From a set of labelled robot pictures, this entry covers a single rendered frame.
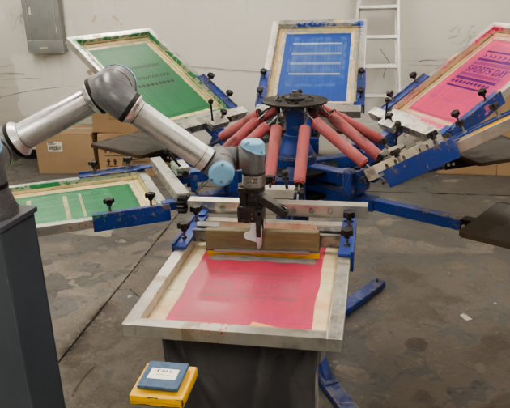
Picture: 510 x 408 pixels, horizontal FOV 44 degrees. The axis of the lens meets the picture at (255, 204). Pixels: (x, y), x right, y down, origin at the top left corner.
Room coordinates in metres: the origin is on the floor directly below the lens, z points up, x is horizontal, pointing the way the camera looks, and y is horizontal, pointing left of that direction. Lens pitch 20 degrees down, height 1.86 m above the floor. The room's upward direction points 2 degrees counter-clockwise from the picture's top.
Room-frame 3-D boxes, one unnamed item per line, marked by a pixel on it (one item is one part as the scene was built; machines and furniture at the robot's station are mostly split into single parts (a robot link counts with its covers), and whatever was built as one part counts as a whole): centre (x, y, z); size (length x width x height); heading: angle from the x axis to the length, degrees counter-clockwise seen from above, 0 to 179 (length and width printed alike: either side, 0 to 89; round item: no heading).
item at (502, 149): (3.06, -0.83, 0.91); 1.34 x 0.40 x 0.08; 109
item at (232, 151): (1.91, 0.10, 1.31); 0.11 x 0.11 x 0.08; 2
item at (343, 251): (1.98, -0.31, 0.98); 0.30 x 0.05 x 0.07; 169
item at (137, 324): (1.80, 0.00, 0.97); 0.79 x 0.58 x 0.04; 169
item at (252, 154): (1.93, 0.00, 1.31); 0.09 x 0.08 x 0.11; 92
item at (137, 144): (3.28, 0.31, 0.91); 1.34 x 0.40 x 0.08; 49
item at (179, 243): (2.09, 0.23, 0.98); 0.30 x 0.05 x 0.07; 169
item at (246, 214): (1.94, 0.01, 1.15); 0.09 x 0.08 x 0.12; 79
